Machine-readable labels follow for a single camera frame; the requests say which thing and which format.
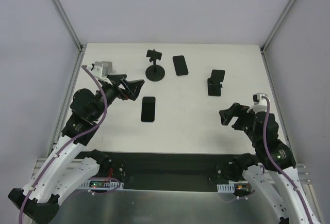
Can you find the silver edged black phone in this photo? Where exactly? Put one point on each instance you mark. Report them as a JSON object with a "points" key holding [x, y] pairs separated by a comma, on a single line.
{"points": [[148, 109]]}

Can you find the white folding phone stand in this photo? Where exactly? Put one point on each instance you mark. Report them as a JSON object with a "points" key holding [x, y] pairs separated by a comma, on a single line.
{"points": [[103, 68]]}

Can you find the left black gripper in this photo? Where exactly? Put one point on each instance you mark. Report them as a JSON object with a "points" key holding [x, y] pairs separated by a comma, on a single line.
{"points": [[120, 86]]}

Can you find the left white cable duct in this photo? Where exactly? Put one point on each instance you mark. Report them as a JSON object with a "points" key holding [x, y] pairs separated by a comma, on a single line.
{"points": [[101, 185]]}

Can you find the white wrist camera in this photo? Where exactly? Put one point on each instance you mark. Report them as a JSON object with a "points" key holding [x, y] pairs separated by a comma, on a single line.
{"points": [[103, 79], [260, 103]]}

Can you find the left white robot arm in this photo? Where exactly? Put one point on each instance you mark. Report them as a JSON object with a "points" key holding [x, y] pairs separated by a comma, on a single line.
{"points": [[41, 198]]}

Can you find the white cable duct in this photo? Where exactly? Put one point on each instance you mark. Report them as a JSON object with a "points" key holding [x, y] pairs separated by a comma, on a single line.
{"points": [[101, 185], [233, 187]]}

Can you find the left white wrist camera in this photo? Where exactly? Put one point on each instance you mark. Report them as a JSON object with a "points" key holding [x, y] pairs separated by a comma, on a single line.
{"points": [[103, 79]]}

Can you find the right white cable duct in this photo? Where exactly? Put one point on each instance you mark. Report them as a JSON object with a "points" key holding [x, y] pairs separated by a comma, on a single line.
{"points": [[233, 187]]}

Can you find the black folding phone stand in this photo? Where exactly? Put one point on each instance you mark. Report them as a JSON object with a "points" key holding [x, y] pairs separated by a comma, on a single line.
{"points": [[214, 83]]}

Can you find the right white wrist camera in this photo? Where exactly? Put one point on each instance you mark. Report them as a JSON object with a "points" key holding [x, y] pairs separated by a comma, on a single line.
{"points": [[260, 103]]}

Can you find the black round base phone stand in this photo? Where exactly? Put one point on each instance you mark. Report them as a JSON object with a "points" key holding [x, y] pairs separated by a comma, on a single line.
{"points": [[154, 72]]}

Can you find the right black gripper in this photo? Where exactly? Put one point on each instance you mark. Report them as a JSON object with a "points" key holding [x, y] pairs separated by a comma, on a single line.
{"points": [[241, 118]]}

